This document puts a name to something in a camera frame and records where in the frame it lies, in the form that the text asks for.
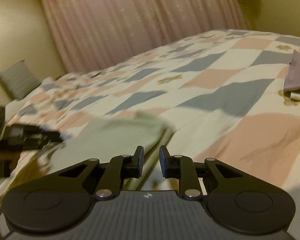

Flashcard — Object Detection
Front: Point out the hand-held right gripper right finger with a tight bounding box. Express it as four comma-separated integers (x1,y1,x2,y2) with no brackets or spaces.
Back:
159,145,256,201

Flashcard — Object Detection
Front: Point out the grey square cushion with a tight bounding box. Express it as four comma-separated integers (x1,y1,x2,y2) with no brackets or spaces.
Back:
0,59,42,100

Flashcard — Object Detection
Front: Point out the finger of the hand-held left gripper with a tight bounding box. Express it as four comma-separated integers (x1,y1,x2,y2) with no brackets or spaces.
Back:
24,126,65,150

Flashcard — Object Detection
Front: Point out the folded purple cloth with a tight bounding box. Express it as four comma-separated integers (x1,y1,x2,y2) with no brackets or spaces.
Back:
283,49,300,93

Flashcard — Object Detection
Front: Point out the light green cloth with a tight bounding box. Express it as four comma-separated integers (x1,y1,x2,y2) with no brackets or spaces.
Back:
12,110,177,193

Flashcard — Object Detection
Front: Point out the checkered teddy bear quilt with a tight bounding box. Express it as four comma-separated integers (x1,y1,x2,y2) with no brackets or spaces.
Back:
0,29,300,240

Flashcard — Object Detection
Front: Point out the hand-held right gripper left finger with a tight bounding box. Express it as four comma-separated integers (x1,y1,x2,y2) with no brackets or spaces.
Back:
47,145,145,201

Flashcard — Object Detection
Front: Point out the pink curtain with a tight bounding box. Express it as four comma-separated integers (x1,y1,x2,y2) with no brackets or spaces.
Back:
37,0,251,75

